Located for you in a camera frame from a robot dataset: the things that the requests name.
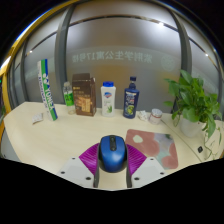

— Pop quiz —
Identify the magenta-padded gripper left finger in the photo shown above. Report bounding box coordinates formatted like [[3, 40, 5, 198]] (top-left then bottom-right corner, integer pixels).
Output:
[[57, 142, 101, 189]]

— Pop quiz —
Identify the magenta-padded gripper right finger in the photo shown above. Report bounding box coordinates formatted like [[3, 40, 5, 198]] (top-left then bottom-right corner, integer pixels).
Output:
[[125, 143, 167, 189]]

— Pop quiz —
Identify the blue computer mouse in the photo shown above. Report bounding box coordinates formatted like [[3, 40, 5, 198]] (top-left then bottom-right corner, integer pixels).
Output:
[[97, 134, 129, 174]]

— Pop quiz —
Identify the floral print mouse pad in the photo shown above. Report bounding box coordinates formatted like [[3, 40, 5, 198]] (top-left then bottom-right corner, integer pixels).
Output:
[[125, 128, 180, 171]]

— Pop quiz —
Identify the crumpled white tissue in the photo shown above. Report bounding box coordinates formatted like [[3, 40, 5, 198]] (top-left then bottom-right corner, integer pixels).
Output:
[[137, 110, 150, 122]]

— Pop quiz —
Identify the small white jar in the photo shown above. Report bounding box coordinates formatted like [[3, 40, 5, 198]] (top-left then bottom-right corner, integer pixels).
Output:
[[148, 108, 163, 126]]

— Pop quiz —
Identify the dark blue shampoo bottle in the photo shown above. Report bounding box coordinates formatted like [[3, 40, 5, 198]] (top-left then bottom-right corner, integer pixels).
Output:
[[122, 76, 140, 120]]

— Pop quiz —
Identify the white shampoo bottle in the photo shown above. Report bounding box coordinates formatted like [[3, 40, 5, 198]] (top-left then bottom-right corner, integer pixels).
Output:
[[100, 81, 117, 118]]

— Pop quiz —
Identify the clear bottle with green label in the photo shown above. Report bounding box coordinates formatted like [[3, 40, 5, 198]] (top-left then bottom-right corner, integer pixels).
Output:
[[63, 81, 77, 116]]

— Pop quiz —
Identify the brown carton box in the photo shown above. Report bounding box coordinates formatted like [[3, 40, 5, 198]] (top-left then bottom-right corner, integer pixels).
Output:
[[71, 72, 98, 117]]

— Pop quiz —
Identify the small white packet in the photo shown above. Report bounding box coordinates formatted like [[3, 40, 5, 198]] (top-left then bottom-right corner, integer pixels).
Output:
[[31, 112, 44, 125]]

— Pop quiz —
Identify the green plant in white pot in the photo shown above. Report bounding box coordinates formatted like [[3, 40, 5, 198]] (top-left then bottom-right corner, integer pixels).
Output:
[[163, 69, 224, 158]]

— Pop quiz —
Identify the white green shuttlecock tube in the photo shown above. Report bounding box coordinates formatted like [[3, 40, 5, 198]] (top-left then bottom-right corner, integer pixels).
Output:
[[36, 58, 59, 122]]

